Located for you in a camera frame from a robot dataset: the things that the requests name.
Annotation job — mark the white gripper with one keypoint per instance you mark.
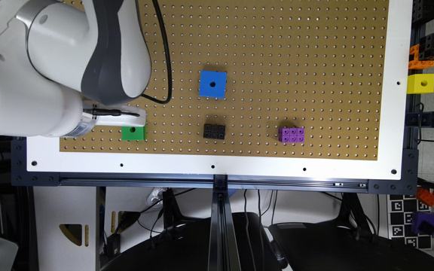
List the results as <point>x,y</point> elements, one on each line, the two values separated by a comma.
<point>116,115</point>

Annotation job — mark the green cube block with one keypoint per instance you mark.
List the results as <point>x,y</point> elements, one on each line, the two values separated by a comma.
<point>133,133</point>

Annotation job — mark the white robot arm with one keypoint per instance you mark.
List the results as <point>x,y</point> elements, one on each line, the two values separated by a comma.
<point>65,70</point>

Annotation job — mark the black studded block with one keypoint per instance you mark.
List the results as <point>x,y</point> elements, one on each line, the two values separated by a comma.
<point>214,131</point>

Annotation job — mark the blue cube block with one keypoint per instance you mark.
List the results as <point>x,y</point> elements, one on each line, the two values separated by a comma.
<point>212,84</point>

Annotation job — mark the purple studded block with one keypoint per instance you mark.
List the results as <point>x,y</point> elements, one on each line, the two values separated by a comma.
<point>291,135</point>

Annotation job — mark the yellow cube block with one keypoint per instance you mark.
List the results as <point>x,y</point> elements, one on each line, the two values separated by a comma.
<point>420,84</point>

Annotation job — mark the dark purple block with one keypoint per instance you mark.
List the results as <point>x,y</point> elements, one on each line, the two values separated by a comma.
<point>422,223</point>

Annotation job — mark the black block top corner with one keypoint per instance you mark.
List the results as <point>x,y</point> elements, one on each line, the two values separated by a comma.
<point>422,11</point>

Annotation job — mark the black block beside orange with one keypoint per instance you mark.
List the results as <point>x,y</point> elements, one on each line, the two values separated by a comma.
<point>426,48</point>

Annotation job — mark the white cabinet panel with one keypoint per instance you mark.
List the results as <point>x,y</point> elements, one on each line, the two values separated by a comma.
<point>67,224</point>

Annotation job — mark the left black chair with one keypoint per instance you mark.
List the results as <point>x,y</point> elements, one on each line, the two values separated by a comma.
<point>191,251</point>

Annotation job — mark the black chair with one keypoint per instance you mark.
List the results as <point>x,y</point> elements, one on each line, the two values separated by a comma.
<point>191,251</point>
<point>322,247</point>

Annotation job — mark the right black chair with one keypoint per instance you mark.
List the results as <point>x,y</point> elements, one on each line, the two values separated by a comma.
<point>322,247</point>

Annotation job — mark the fiducial marker sheet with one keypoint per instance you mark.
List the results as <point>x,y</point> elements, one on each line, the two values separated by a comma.
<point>400,210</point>

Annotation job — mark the red orange blocks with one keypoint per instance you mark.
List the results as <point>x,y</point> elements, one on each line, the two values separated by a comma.
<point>425,196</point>

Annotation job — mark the dark aluminium table frame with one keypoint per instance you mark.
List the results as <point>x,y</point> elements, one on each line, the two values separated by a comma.
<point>338,69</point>

